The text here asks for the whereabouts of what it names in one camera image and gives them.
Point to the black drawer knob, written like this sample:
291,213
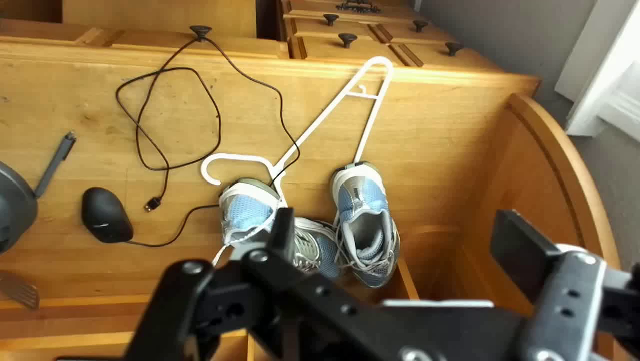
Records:
346,39
421,25
452,46
330,19
200,30

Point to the wooden roll-top desk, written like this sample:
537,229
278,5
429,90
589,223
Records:
433,133

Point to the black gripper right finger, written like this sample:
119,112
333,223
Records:
566,300

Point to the white plastic clothes hanger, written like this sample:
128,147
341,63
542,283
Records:
320,118

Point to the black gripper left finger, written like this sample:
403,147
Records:
181,300

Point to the black computer mouse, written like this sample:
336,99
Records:
106,214

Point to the blue grey sneaker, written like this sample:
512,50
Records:
366,220
247,210

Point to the black pen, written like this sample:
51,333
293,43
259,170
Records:
56,162

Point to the white window frame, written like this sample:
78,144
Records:
603,81

